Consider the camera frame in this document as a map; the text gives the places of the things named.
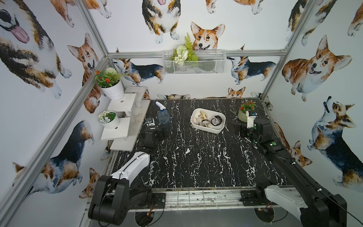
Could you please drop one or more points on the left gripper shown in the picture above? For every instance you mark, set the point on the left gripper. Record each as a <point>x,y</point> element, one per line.
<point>154,133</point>

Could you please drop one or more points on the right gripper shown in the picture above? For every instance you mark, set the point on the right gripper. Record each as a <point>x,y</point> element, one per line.
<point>244,128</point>

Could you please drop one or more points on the pink white watch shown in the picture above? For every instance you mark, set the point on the pink white watch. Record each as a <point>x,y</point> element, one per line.
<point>196,121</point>

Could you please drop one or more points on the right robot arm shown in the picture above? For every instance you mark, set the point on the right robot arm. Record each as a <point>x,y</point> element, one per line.
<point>316,206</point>

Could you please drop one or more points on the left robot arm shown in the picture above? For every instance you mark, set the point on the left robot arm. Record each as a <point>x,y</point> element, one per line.
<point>113,197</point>

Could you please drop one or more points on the white storage box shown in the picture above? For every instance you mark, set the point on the white storage box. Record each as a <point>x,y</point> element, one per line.
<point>210,114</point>

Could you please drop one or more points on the clear blue spray bottle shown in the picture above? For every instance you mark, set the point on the clear blue spray bottle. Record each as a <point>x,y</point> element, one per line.
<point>163,114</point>

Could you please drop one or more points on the white stepped shelf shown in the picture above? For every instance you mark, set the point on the white stepped shelf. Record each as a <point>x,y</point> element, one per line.
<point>131,111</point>

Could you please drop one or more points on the green pot red flowers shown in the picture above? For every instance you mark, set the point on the green pot red flowers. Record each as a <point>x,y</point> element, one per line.
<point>246,107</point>

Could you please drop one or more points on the small white flower pot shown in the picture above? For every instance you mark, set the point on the small white flower pot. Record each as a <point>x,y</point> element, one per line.
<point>109,119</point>

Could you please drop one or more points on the large white flower pot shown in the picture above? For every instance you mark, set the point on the large white flower pot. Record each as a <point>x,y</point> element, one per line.
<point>109,81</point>

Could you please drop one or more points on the green fern white flowers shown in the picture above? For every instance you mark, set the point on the green fern white flowers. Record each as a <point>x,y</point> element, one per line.
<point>184,53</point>

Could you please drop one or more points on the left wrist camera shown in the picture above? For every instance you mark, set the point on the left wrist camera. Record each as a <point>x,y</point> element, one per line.
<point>150,122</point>

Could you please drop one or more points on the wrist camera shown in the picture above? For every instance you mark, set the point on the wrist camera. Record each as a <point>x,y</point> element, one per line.
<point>251,116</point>
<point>150,122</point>

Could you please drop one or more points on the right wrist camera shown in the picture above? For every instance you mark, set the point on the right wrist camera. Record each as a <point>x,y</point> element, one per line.
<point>251,116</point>

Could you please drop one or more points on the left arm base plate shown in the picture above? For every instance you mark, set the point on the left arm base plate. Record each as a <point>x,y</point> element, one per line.
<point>154,200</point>

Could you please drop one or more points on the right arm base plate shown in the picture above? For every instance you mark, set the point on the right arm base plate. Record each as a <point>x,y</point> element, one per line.
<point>254,197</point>

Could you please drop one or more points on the white wire wall basket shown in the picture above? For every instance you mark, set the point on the white wire wall basket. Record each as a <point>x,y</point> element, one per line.
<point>209,62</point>

